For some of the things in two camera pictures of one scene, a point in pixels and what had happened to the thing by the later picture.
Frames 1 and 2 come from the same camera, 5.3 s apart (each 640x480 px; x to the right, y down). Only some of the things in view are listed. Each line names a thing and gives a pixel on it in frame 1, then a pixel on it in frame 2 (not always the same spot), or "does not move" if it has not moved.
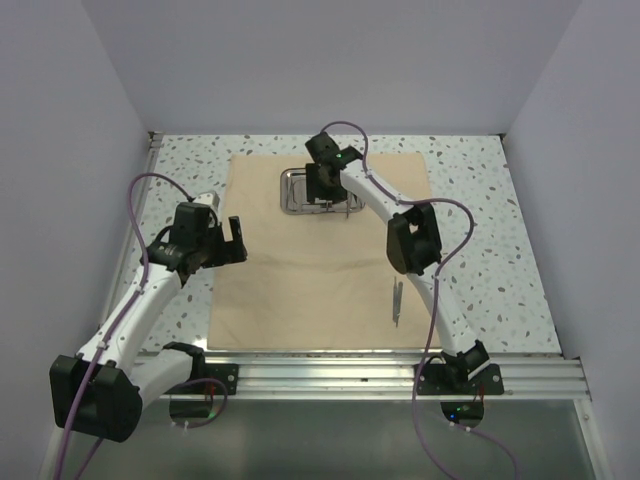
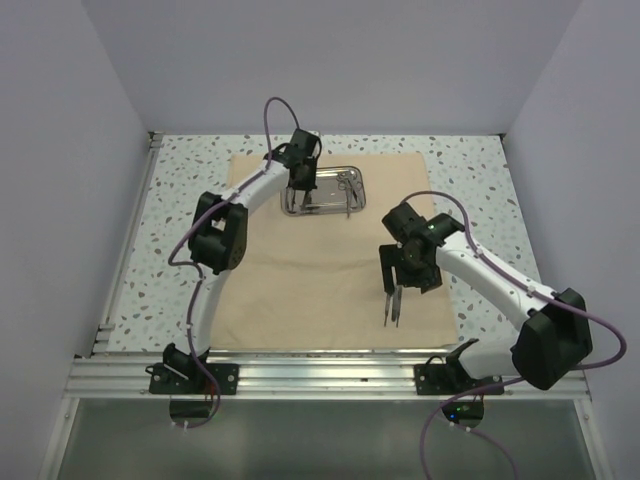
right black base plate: [446, 379] does not move
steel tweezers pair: [397, 299] does not move
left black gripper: [230, 251] -> [309, 184]
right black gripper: [315, 191] -> [391, 253]
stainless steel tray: [294, 196] does not move
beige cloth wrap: [317, 281] does not move
